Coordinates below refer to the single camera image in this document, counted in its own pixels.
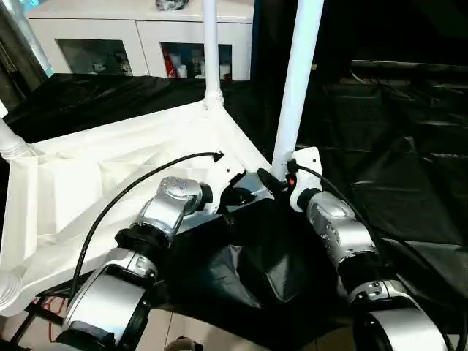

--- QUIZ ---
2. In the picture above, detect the white plastic table top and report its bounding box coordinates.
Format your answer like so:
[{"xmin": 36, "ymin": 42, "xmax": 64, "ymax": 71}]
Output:
[{"xmin": 0, "ymin": 99, "xmax": 290, "ymax": 317}]

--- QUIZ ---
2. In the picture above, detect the black work mat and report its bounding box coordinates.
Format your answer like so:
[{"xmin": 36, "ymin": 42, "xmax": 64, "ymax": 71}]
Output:
[{"xmin": 0, "ymin": 72, "xmax": 468, "ymax": 344}]

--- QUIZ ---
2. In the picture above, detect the red bottle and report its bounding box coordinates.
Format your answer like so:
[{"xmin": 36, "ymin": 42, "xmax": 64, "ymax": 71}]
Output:
[{"xmin": 164, "ymin": 53, "xmax": 178, "ymax": 79}]

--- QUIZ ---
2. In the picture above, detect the white cabinet with glass doors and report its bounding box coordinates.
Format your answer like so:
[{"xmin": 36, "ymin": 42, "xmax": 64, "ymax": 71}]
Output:
[{"xmin": 26, "ymin": 0, "xmax": 255, "ymax": 81}]

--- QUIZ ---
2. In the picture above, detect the grey window curtain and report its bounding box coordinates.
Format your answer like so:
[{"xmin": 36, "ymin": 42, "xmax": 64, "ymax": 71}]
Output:
[{"xmin": 0, "ymin": 0, "xmax": 56, "ymax": 96}]

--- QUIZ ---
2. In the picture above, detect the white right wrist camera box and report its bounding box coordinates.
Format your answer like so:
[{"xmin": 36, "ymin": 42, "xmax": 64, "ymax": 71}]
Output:
[{"xmin": 284, "ymin": 147, "xmax": 323, "ymax": 214}]

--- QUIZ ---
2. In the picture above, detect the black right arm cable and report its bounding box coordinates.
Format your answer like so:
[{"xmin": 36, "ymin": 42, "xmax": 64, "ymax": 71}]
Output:
[{"xmin": 291, "ymin": 165, "xmax": 468, "ymax": 346}]

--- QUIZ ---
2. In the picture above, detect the grey horizontal rail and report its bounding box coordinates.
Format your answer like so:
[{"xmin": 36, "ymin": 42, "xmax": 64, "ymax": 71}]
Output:
[{"xmin": 351, "ymin": 61, "xmax": 468, "ymax": 76}]

